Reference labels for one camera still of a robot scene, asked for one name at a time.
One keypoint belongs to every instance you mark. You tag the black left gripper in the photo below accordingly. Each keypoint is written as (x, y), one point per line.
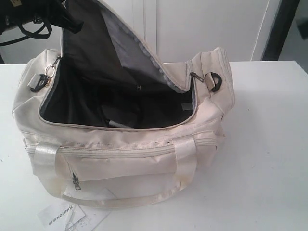
(55, 12)

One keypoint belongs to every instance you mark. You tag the cream fabric duffel bag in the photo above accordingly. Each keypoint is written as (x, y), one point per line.
(65, 99)

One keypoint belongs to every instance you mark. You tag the white whiteboard marker black cap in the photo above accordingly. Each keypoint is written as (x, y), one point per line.
(118, 125)

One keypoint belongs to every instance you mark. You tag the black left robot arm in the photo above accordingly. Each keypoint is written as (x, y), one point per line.
(15, 13)

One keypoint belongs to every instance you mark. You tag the white paper hang tag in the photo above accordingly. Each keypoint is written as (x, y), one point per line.
(66, 216)

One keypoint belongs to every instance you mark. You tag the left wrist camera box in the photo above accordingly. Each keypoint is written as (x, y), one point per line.
(6, 8)

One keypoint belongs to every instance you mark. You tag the dark vertical post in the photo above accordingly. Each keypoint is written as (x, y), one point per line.
(280, 29)

